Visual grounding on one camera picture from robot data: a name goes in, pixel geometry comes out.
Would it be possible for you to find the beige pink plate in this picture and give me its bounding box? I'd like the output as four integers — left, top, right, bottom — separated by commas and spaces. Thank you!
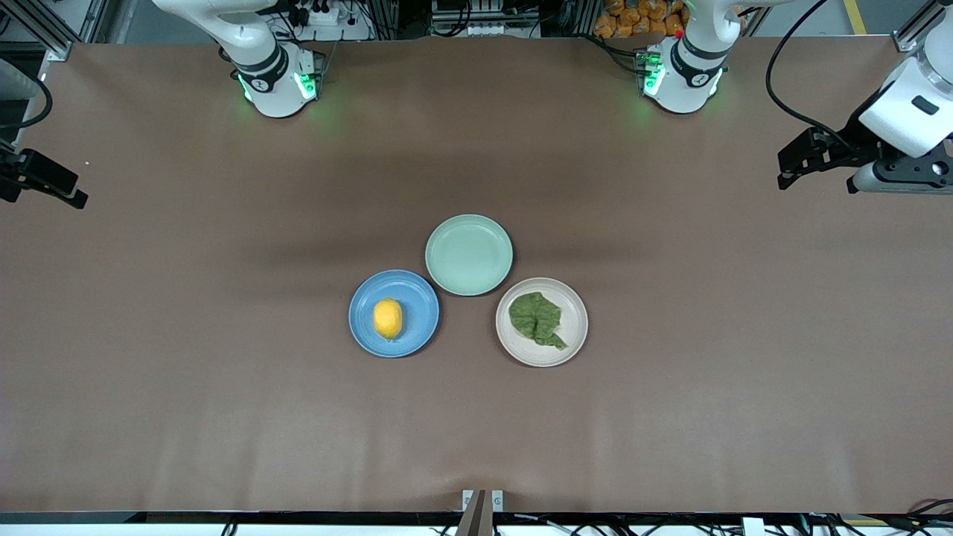
496, 278, 589, 368

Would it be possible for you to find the bag of orange items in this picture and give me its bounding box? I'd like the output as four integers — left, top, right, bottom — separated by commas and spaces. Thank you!
593, 0, 687, 39

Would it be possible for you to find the brown table cover mat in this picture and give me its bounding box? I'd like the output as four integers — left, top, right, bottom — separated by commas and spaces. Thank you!
0, 37, 953, 514

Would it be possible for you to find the yellow lemon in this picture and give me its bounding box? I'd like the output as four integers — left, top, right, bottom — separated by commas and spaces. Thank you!
373, 298, 404, 342

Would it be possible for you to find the white power strip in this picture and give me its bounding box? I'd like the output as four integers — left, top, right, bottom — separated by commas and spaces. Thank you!
287, 0, 373, 42

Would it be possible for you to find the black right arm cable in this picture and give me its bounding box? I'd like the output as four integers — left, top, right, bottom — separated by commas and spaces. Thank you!
0, 74, 54, 132

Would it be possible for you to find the aluminium frame profile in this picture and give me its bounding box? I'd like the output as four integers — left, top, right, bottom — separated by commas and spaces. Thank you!
0, 0, 112, 62
893, 0, 953, 53

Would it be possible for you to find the blue plate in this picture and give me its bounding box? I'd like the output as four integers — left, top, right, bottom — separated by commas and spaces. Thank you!
348, 269, 441, 359

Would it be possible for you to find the light green plate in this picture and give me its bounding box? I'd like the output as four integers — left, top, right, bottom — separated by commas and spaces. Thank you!
425, 214, 514, 297

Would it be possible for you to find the green lettuce leaf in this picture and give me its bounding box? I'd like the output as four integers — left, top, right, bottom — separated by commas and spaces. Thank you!
509, 292, 570, 351

